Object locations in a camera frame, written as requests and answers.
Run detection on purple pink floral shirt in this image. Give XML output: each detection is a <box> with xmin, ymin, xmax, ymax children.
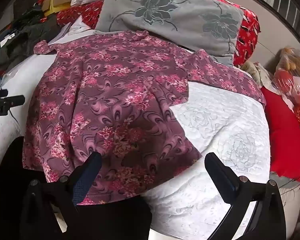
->
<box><xmin>23</xmin><ymin>31</ymin><xmax>265</xmax><ymax>205</ymax></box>

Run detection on dark clothes pile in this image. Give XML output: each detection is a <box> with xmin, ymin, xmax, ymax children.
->
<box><xmin>0</xmin><ymin>7</ymin><xmax>61</xmax><ymax>75</ymax></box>

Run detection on red cushion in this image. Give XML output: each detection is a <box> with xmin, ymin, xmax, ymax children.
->
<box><xmin>261</xmin><ymin>87</ymin><xmax>300</xmax><ymax>183</ymax></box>

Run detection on white quilted bedspread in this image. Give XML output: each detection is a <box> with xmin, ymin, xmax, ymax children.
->
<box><xmin>0</xmin><ymin>28</ymin><xmax>271</xmax><ymax>240</ymax></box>

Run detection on white folded paper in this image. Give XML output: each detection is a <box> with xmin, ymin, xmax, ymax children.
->
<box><xmin>48</xmin><ymin>15</ymin><xmax>91</xmax><ymax>45</ymax></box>

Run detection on cardboard box with yellow tape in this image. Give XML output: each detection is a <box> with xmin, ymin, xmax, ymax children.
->
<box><xmin>42</xmin><ymin>0</ymin><xmax>71</xmax><ymax>17</ymax></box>

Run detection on red patterned pillow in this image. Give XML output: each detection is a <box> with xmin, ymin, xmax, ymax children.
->
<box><xmin>57</xmin><ymin>0</ymin><xmax>261</xmax><ymax>66</ymax></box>

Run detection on beige patterned cloth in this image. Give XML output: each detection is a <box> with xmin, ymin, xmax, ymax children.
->
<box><xmin>239</xmin><ymin>61</ymin><xmax>276</xmax><ymax>93</ymax></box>

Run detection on doll in plastic bag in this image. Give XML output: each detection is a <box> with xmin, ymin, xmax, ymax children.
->
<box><xmin>273</xmin><ymin>47</ymin><xmax>300</xmax><ymax>123</ymax></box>

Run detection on grey floral pillow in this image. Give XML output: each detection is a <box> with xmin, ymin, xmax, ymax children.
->
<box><xmin>95</xmin><ymin>0</ymin><xmax>244</xmax><ymax>66</ymax></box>

